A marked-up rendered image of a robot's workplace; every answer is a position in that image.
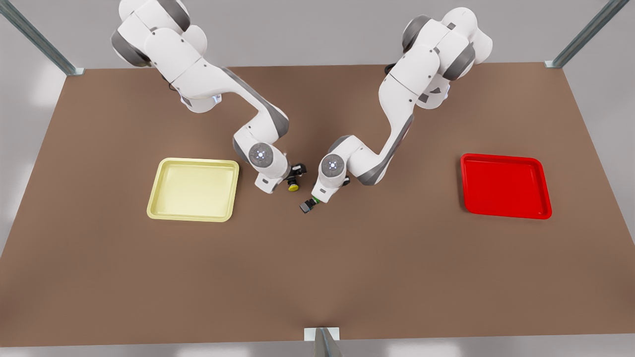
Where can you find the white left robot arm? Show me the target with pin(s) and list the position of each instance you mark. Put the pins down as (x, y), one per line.
(421, 69)

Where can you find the yellow button switch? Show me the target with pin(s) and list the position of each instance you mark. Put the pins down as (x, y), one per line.
(293, 187)

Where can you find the red tray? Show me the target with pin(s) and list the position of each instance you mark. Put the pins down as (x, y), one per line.
(505, 185)

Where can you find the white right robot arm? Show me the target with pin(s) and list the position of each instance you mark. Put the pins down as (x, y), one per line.
(188, 64)

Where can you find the pale yellow tray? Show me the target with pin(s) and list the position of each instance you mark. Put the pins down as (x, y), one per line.
(194, 189)

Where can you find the silver frame post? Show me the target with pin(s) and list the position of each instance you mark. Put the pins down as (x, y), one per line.
(39, 39)
(323, 343)
(585, 34)

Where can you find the green button switch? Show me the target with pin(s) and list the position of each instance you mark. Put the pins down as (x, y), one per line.
(307, 206)

